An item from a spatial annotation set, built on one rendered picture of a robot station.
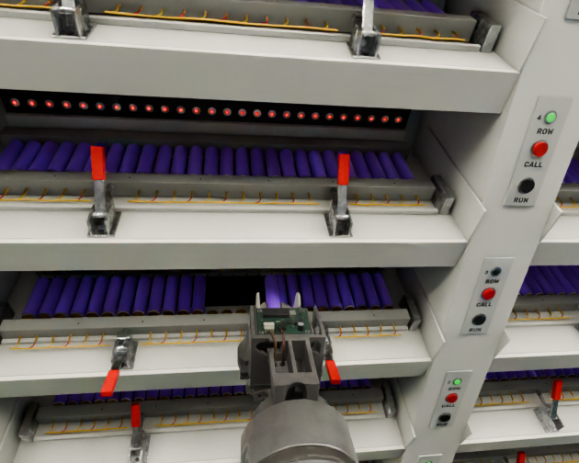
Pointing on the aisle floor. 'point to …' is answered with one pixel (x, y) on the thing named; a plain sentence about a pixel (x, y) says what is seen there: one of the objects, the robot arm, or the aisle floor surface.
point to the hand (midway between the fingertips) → (274, 314)
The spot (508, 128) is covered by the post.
